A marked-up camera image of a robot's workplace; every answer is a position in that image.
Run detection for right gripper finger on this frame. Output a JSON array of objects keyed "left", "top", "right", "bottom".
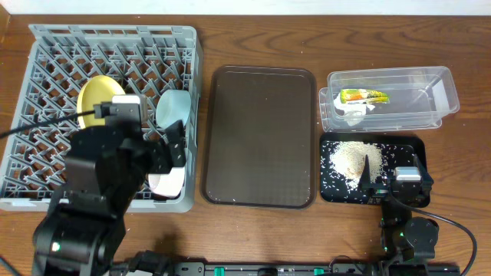
[
  {"left": 360, "top": 155, "right": 371, "bottom": 186},
  {"left": 414, "top": 154, "right": 427, "bottom": 179}
]

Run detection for light blue bowl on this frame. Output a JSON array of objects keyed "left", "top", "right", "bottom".
[{"left": 155, "top": 90, "right": 191, "bottom": 129}]

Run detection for pink round bowl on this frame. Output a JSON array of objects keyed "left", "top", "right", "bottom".
[{"left": 147, "top": 165, "right": 186, "bottom": 199}]

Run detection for rice and food scraps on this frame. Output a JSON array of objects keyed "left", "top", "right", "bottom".
[{"left": 321, "top": 140, "right": 414, "bottom": 202}]

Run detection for white paper napkin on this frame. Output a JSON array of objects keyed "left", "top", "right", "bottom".
[{"left": 334, "top": 96, "right": 375, "bottom": 127}]

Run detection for green orange snack wrapper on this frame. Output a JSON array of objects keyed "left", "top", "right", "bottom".
[{"left": 340, "top": 88, "right": 390, "bottom": 104}]

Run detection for yellow round plate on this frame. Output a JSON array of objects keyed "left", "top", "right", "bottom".
[{"left": 77, "top": 75, "right": 125, "bottom": 113}]

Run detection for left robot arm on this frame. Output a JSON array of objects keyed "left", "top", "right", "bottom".
[{"left": 31, "top": 121, "right": 186, "bottom": 275}]

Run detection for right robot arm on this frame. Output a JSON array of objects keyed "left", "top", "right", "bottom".
[{"left": 359, "top": 156, "right": 439, "bottom": 275}]

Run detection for clear plastic waste bin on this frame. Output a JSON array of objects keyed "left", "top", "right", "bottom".
[{"left": 319, "top": 66, "right": 460, "bottom": 132}]

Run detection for black plastic tray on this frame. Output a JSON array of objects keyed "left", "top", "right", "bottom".
[{"left": 320, "top": 133, "right": 434, "bottom": 208}]

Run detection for dark brown serving tray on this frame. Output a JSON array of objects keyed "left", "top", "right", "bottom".
[{"left": 200, "top": 65, "right": 317, "bottom": 209}]

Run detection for grey plastic dish rack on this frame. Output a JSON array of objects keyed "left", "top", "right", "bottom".
[{"left": 1, "top": 25, "right": 203, "bottom": 212}]

